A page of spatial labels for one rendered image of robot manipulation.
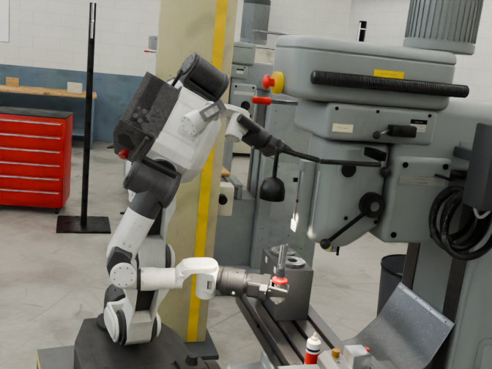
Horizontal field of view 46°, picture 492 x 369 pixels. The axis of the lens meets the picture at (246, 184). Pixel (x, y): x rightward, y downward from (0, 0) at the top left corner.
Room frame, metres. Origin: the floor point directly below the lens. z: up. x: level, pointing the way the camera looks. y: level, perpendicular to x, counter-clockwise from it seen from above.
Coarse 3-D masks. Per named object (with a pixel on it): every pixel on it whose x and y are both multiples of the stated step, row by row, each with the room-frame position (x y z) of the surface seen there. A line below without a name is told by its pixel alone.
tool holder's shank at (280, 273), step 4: (280, 244) 1.69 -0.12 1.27; (284, 244) 1.70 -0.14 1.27; (280, 248) 1.68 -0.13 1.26; (284, 248) 1.68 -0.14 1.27; (280, 252) 1.68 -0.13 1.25; (284, 252) 1.68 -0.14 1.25; (280, 256) 1.68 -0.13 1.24; (284, 256) 1.68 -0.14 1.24; (280, 260) 1.68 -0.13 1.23; (284, 260) 1.68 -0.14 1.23; (280, 264) 1.68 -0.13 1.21; (284, 264) 1.68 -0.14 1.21; (280, 268) 1.68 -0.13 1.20; (284, 268) 1.68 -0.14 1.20; (276, 272) 1.69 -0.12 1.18; (280, 272) 1.68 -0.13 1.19; (284, 272) 1.68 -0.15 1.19; (276, 276) 1.68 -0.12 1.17; (280, 276) 1.68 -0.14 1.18; (284, 276) 1.68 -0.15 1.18
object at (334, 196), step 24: (312, 144) 1.67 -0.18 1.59; (336, 144) 1.57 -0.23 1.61; (360, 144) 1.59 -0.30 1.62; (384, 144) 1.61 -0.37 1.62; (336, 168) 1.57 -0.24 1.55; (360, 168) 1.58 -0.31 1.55; (336, 192) 1.57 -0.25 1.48; (360, 192) 1.58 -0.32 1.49; (312, 216) 1.61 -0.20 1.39; (336, 216) 1.57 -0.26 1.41; (312, 240) 1.62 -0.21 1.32; (336, 240) 1.59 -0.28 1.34
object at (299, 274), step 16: (272, 256) 1.97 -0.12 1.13; (288, 256) 1.96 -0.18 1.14; (272, 272) 1.92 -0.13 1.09; (288, 272) 1.85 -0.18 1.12; (304, 272) 1.87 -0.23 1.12; (288, 288) 1.86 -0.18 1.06; (304, 288) 1.87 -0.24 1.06; (272, 304) 1.89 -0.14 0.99; (288, 304) 1.86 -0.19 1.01; (304, 304) 1.87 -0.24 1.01; (288, 320) 1.86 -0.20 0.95
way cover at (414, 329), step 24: (408, 288) 1.88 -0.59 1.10; (384, 312) 1.90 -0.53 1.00; (408, 312) 1.81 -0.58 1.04; (432, 312) 1.73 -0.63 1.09; (360, 336) 1.88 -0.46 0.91; (384, 336) 1.81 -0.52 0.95; (408, 336) 1.74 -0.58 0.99; (432, 336) 1.67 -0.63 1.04; (384, 360) 1.72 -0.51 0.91; (408, 360) 1.66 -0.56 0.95
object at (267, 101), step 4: (252, 100) 1.69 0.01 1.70; (256, 100) 1.68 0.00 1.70; (260, 100) 1.69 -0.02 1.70; (264, 100) 1.69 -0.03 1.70; (268, 100) 1.69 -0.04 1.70; (272, 100) 1.70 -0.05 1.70; (276, 100) 1.71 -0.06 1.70; (280, 100) 1.71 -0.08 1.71; (284, 100) 1.72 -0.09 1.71; (260, 104) 1.69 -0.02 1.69; (264, 104) 1.69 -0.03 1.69; (268, 104) 1.69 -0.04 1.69; (280, 104) 1.71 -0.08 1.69; (284, 104) 1.71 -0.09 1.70; (288, 104) 1.72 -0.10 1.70; (292, 104) 1.72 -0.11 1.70; (296, 104) 1.72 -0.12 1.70
